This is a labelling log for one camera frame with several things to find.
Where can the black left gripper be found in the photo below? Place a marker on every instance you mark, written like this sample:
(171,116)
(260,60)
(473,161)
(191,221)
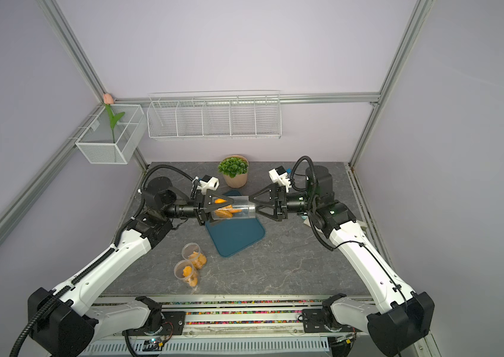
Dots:
(200,210)

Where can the white wire wall shelf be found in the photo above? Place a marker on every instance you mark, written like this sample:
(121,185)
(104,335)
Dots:
(214,115)

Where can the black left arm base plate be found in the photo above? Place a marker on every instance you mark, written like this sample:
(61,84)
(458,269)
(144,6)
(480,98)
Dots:
(167,323)

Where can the green plant in pot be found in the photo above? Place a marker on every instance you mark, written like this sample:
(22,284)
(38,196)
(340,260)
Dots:
(234,170)

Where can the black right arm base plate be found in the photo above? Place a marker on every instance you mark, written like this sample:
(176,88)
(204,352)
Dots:
(319,321)

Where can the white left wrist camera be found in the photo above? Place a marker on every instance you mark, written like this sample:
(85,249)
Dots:
(205,183)

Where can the white mesh wall basket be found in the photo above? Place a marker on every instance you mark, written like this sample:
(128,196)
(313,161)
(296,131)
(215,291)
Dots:
(96,144)

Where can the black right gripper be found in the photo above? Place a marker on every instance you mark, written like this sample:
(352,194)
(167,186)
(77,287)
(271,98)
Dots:
(276,193)

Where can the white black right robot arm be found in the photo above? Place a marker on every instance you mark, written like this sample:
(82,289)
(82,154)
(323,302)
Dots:
(398,316)

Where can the clear cookie jar front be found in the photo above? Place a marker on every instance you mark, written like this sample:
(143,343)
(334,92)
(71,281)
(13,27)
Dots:
(186,272)

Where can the pink artificial tulip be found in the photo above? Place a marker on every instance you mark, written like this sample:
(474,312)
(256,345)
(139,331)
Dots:
(114,118)

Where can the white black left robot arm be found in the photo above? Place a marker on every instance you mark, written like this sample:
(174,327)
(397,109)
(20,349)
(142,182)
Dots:
(63,321)

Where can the teal plastic tray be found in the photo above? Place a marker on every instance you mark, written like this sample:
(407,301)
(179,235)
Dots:
(233,235)

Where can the clear cookie jar back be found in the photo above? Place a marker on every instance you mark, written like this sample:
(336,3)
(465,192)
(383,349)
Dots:
(192,252)

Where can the clear cookie jar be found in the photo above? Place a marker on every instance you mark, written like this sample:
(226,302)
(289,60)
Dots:
(192,252)
(186,272)
(242,204)

